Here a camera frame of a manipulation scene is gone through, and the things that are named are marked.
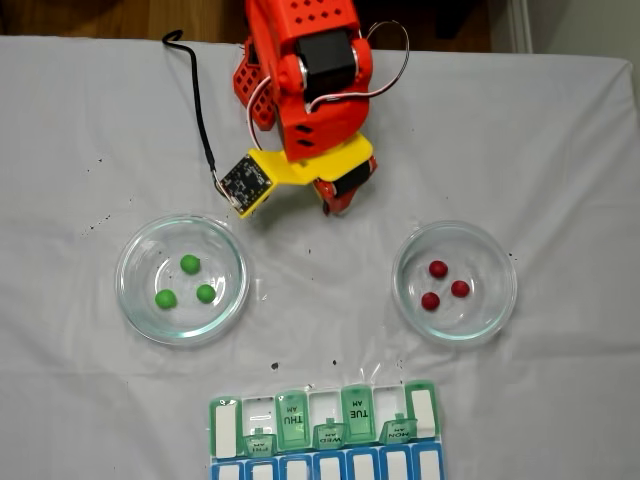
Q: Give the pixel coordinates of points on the green ball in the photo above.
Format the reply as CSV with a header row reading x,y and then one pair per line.
x,y
205,293
165,299
190,264

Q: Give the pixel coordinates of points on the black circuit board camera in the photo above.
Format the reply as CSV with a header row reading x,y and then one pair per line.
x,y
246,184

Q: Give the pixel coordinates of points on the weekly pill organizer box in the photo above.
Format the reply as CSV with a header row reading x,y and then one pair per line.
x,y
360,415

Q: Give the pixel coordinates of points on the red ball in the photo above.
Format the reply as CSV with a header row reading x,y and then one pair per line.
x,y
460,288
430,301
438,269

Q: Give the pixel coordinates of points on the white tablecloth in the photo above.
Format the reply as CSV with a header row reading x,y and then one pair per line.
x,y
75,400

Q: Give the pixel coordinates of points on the glass bowl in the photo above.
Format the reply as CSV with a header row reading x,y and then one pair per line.
x,y
495,310
140,320

